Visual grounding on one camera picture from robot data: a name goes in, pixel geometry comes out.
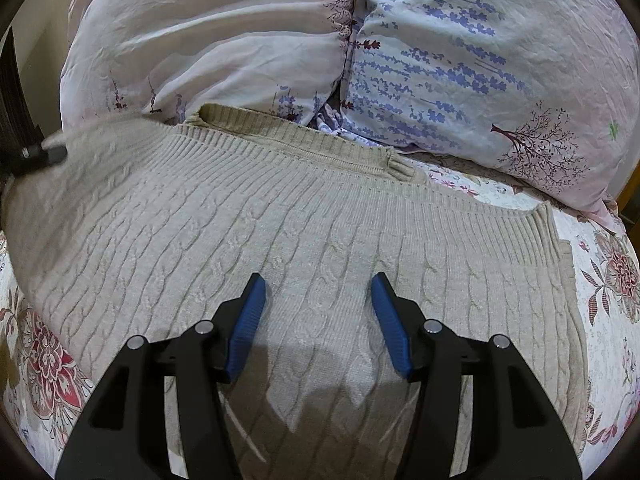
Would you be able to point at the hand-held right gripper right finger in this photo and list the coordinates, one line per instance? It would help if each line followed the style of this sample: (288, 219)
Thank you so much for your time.
(392, 330)

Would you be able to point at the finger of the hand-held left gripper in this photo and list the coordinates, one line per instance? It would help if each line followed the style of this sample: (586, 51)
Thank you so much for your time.
(35, 155)

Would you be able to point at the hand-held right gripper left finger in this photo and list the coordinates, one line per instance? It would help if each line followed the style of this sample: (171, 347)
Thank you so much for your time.
(245, 330)

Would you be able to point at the left pink floral pillow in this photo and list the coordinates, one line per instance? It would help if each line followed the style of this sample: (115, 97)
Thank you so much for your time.
(210, 40)

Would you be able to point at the white floral bed sheet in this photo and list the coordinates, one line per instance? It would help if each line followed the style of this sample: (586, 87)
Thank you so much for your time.
(612, 360)

